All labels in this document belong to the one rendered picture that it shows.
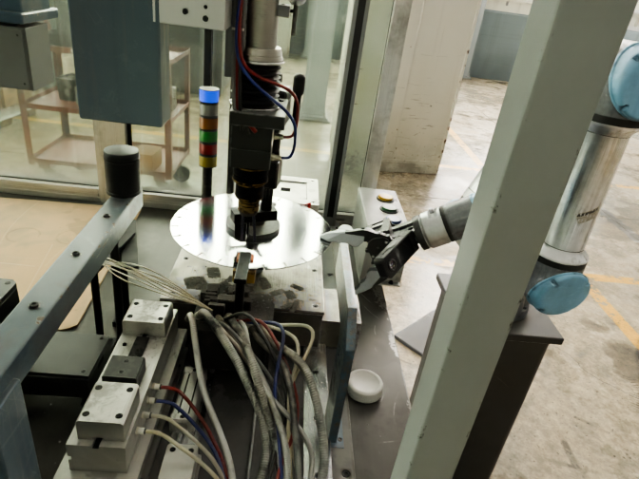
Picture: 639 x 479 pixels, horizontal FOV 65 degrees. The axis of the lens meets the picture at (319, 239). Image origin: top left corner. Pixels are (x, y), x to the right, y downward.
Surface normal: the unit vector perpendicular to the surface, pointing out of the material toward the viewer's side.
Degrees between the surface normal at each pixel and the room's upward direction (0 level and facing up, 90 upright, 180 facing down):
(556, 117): 90
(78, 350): 0
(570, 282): 98
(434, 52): 90
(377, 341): 0
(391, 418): 0
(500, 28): 90
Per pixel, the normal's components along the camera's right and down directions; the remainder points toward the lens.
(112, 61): 0.03, 0.48
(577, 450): 0.12, -0.87
